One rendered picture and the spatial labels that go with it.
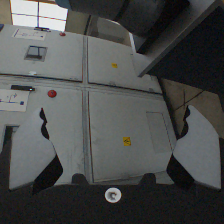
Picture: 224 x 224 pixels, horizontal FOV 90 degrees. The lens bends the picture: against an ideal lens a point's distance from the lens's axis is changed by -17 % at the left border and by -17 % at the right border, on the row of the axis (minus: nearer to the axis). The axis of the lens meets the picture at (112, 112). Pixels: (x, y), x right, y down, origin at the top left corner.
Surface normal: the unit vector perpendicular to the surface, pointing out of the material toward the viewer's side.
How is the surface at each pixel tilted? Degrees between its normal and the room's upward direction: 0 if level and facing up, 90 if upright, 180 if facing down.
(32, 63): 90
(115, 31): 93
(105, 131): 90
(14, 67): 90
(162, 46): 0
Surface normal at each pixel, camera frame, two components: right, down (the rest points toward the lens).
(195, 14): -0.93, -0.07
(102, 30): 0.43, 0.00
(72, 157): 0.36, -0.44
